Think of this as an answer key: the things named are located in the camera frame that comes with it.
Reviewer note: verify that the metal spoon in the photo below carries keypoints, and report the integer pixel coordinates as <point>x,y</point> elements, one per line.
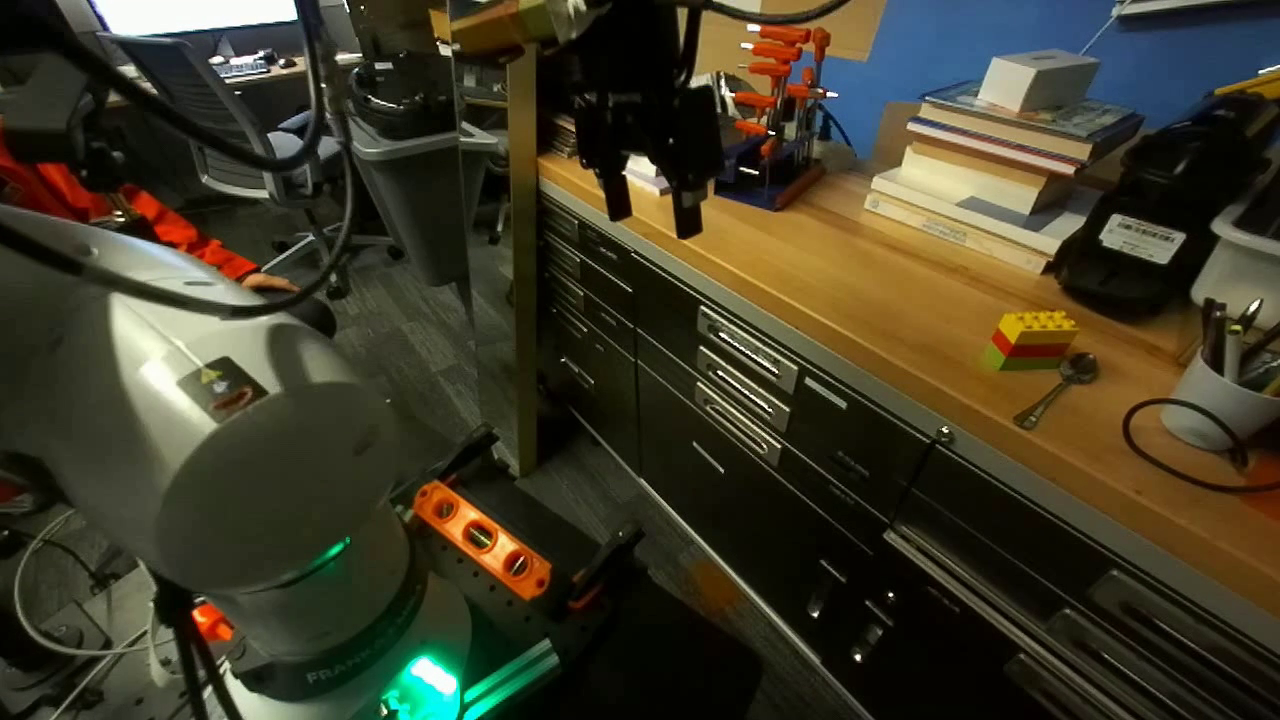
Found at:
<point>1061,385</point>

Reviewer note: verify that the person in red jacket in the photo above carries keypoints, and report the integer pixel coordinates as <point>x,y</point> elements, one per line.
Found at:
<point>163,222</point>

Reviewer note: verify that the white cup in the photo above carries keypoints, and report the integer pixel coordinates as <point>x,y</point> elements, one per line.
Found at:
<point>1205,407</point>

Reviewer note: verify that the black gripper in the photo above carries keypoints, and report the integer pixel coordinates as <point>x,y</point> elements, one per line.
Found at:
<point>647,101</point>

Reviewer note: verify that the white book stack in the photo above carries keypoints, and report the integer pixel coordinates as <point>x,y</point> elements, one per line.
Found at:
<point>647,171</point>

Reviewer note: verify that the small orange red fixture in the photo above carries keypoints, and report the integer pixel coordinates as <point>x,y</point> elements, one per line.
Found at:
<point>213,620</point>

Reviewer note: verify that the large white book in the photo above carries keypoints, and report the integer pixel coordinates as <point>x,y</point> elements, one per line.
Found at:
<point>962,231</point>

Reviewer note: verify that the black bin liner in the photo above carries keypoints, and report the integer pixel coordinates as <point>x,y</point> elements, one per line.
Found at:
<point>401,92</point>

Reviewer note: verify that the wooden office desk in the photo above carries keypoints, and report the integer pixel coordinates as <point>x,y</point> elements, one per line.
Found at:
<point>265,67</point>

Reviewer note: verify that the computer monitor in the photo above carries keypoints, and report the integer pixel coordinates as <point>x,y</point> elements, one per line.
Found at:
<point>193,12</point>

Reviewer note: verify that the yellow red green Lego stack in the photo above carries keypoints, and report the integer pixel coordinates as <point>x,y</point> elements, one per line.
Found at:
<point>1034,335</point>

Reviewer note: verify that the small white box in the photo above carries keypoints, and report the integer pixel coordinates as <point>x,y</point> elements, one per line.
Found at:
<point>1039,82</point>

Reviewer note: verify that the white plastic tub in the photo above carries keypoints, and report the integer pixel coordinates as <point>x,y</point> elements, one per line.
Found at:
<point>1241,254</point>

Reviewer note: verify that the thick cream paged book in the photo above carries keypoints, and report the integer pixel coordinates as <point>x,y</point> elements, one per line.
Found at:
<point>975,175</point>

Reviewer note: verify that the white wall shelf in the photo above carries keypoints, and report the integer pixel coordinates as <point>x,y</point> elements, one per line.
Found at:
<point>1195,5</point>

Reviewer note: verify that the grey office chair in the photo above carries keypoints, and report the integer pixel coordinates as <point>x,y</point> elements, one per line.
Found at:
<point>227,146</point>

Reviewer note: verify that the black label printer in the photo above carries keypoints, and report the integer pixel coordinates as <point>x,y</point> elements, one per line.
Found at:
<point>1163,175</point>

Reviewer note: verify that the grey workbench drawer cabinet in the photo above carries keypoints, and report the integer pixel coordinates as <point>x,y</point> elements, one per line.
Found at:
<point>934,561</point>

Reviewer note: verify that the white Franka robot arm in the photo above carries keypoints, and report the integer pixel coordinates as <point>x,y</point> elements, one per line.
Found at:
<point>163,442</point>

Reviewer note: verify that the stack of white books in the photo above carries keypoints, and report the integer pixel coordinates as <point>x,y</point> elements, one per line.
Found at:
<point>1026,122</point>

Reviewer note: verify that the orange spirit level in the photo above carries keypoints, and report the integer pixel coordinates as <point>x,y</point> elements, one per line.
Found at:
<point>482,541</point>

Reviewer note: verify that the grey trash bin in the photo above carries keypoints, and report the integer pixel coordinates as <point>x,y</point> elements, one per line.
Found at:
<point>412,186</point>

